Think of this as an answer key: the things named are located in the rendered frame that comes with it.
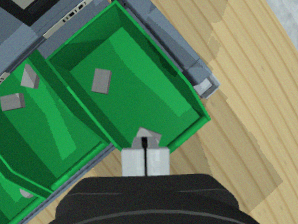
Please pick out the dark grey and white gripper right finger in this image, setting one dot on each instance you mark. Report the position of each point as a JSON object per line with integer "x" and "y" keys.
{"x": 157, "y": 159}

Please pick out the dark grey case with orange latches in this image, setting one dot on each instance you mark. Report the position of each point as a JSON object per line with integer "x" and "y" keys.
{"x": 27, "y": 11}

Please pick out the grey rectangular block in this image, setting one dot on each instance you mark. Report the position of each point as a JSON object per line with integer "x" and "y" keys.
{"x": 13, "y": 101}
{"x": 146, "y": 132}
{"x": 30, "y": 78}
{"x": 101, "y": 81}

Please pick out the grey steel disc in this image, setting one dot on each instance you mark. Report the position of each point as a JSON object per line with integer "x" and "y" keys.
{"x": 25, "y": 194}

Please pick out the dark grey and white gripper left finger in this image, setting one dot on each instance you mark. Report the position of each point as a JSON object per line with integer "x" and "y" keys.
{"x": 132, "y": 159}

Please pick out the green bin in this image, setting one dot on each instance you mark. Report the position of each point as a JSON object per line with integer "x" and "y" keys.
{"x": 41, "y": 141}
{"x": 146, "y": 88}
{"x": 12, "y": 202}

